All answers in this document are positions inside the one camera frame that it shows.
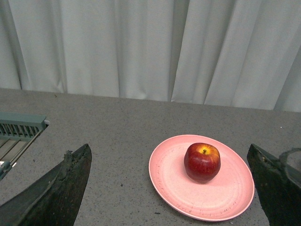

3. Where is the grey-green slatted rack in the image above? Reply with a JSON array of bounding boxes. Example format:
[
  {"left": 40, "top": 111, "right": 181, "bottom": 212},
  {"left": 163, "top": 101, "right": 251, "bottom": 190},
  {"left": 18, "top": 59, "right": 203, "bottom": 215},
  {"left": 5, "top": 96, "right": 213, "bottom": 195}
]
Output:
[{"left": 0, "top": 112, "right": 49, "bottom": 179}]

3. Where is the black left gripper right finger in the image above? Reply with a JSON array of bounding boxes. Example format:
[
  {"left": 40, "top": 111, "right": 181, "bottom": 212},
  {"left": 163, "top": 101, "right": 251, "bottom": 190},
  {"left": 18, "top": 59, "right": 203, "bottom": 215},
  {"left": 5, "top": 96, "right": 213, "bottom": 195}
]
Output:
[{"left": 248, "top": 144, "right": 301, "bottom": 226}]

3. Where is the white curtain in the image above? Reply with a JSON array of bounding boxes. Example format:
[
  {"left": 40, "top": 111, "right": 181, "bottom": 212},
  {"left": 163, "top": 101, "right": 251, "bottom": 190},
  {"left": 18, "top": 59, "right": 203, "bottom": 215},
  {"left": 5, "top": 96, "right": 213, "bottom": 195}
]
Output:
[{"left": 0, "top": 0, "right": 301, "bottom": 112}]

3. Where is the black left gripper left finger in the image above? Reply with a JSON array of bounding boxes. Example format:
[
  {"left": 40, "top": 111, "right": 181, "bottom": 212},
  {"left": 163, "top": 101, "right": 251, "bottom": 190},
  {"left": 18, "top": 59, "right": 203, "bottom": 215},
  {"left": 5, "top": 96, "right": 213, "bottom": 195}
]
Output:
[{"left": 0, "top": 144, "right": 92, "bottom": 226}]

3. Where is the red apple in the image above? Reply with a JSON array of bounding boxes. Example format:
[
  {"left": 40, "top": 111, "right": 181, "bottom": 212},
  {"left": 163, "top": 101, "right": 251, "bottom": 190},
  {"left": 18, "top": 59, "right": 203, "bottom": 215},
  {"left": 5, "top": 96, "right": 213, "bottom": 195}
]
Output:
[{"left": 183, "top": 142, "right": 221, "bottom": 184}]

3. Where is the pink plate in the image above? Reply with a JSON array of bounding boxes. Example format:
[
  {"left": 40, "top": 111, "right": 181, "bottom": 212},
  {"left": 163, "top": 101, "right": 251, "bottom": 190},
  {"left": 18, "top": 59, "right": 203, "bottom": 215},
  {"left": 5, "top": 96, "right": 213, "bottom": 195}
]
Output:
[{"left": 149, "top": 135, "right": 255, "bottom": 222}]

